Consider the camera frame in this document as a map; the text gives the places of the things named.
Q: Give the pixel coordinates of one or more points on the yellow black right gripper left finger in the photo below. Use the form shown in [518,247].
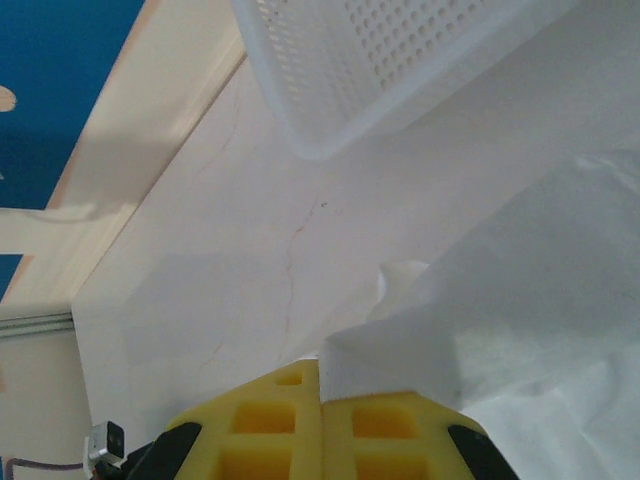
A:
[260,450]

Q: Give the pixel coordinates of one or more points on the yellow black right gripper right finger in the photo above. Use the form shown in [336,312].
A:
[400,450]

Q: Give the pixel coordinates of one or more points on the white t-shirt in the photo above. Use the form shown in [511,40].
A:
[525,300]

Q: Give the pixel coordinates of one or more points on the white perforated plastic basket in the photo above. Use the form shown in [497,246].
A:
[400,60]

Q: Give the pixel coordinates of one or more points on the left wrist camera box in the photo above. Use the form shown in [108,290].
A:
[106,440]

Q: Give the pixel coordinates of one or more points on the aluminium table side rail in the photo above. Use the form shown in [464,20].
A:
[35,325]

